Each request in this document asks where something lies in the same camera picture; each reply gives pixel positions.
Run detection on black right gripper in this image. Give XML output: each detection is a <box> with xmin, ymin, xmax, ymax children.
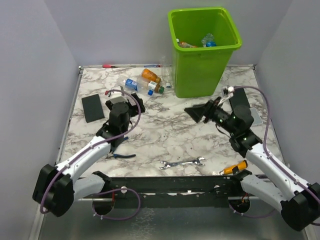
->
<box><xmin>184</xmin><ymin>95</ymin><xmax>238</xmax><ymax>135</ymax></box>

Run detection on brown tea bottle green cap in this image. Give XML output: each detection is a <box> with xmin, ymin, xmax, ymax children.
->
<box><xmin>137</xmin><ymin>76</ymin><xmax>165</xmax><ymax>94</ymax></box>

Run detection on clear bottle blue label back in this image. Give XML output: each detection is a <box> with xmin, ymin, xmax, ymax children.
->
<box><xmin>124</xmin><ymin>77</ymin><xmax>154</xmax><ymax>96</ymax></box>

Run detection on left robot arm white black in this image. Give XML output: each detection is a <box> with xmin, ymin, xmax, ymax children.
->
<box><xmin>32</xmin><ymin>90</ymin><xmax>146</xmax><ymax>217</ymax></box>

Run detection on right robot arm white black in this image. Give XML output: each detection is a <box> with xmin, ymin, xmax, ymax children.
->
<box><xmin>184</xmin><ymin>98</ymin><xmax>320</xmax><ymax>231</ymax></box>

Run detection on green plastic bin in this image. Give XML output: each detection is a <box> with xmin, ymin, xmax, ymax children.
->
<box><xmin>167</xmin><ymin>6</ymin><xmax>242</xmax><ymax>98</ymax></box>

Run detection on tall clear bottle by bin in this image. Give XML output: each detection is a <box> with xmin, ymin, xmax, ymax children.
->
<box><xmin>160</xmin><ymin>55</ymin><xmax>172</xmax><ymax>89</ymax></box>

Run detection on orange juice bottle back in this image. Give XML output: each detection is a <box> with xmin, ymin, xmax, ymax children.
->
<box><xmin>141</xmin><ymin>68</ymin><xmax>161</xmax><ymax>84</ymax></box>

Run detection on blue marker pen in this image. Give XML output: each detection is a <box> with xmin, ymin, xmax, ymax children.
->
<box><xmin>143</xmin><ymin>64</ymin><xmax>161</xmax><ymax>68</ymax></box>

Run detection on black flat box right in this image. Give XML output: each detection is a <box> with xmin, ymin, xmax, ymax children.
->
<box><xmin>229</xmin><ymin>88</ymin><xmax>251</xmax><ymax>110</ymax></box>

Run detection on black flat box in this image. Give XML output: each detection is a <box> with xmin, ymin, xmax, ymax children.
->
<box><xmin>229</xmin><ymin>88</ymin><xmax>251</xmax><ymax>110</ymax></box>
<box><xmin>81</xmin><ymin>94</ymin><xmax>105</xmax><ymax>123</ymax></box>

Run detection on black flat box left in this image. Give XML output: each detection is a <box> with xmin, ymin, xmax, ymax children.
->
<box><xmin>81</xmin><ymin>94</ymin><xmax>105</xmax><ymax>123</ymax></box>

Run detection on silver open-end wrench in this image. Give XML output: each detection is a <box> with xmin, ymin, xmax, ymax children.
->
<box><xmin>159</xmin><ymin>156</ymin><xmax>205</xmax><ymax>170</ymax></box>

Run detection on red marker pen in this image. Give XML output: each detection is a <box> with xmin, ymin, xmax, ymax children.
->
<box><xmin>102</xmin><ymin>64</ymin><xmax>117</xmax><ymax>69</ymax></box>

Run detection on orange bottle at front edge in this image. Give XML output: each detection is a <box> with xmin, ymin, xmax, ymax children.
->
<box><xmin>178</xmin><ymin>41</ymin><xmax>197</xmax><ymax>48</ymax></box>

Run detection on clear bottle light-blue label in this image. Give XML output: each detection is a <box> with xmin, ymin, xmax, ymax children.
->
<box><xmin>201</xmin><ymin>33</ymin><xmax>217</xmax><ymax>47</ymax></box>

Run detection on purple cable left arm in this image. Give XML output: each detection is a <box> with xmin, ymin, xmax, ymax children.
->
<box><xmin>39</xmin><ymin>88</ymin><xmax>143</xmax><ymax>214</ymax></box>

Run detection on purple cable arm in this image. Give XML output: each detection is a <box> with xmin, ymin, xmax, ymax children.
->
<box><xmin>39</xmin><ymin>88</ymin><xmax>143</xmax><ymax>214</ymax></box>
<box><xmin>232</xmin><ymin>85</ymin><xmax>320</xmax><ymax>226</ymax></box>

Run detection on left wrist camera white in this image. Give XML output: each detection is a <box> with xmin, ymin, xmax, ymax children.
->
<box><xmin>104</xmin><ymin>86</ymin><xmax>128</xmax><ymax>105</ymax></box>

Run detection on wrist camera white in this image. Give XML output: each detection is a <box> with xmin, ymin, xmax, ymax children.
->
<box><xmin>218</xmin><ymin>86</ymin><xmax>235</xmax><ymax>106</ymax></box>
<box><xmin>104</xmin><ymin>86</ymin><xmax>128</xmax><ymax>105</ymax></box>

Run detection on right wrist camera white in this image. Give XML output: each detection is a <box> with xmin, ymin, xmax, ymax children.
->
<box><xmin>218</xmin><ymin>86</ymin><xmax>235</xmax><ymax>106</ymax></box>

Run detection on blue handle pliers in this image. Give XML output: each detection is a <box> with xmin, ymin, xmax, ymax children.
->
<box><xmin>105</xmin><ymin>136</ymin><xmax>136</xmax><ymax>159</ymax></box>

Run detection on orange handle screwdriver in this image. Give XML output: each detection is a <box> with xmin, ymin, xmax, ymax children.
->
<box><xmin>219</xmin><ymin>160</ymin><xmax>248</xmax><ymax>175</ymax></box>

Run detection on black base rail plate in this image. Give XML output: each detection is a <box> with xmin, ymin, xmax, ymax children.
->
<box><xmin>81</xmin><ymin>173</ymin><xmax>291</xmax><ymax>208</ymax></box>

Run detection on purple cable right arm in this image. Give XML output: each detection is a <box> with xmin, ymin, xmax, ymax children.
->
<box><xmin>232</xmin><ymin>85</ymin><xmax>320</xmax><ymax>226</ymax></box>

